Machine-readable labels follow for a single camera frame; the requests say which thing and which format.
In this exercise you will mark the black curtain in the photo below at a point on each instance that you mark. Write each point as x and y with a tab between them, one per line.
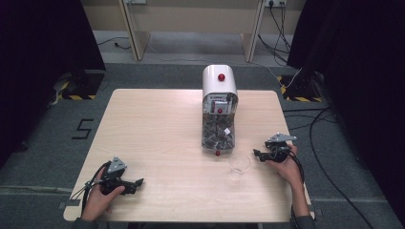
359	79
38	63

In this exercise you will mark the wooden stand leg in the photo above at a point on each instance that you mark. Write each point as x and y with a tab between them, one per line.
135	31
251	35

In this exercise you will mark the person's left hand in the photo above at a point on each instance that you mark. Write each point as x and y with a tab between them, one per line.
97	200

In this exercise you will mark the white power strip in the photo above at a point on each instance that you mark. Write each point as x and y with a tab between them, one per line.
136	1

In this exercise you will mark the black base with striped tape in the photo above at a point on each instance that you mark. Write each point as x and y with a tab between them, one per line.
301	90
84	86

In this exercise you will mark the white tea bag dispenser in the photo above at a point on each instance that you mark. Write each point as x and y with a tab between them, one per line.
219	105

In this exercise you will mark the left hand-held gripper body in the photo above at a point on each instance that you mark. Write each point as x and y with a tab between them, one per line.
115	178

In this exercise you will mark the person's right hand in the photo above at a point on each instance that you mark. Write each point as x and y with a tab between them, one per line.
291	170

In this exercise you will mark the white wall socket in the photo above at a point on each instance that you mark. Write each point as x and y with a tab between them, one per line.
275	2

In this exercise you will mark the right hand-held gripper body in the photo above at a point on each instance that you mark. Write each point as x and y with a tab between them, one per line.
278	149

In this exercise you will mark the clear plastic cup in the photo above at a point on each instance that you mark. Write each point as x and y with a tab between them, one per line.
239	167

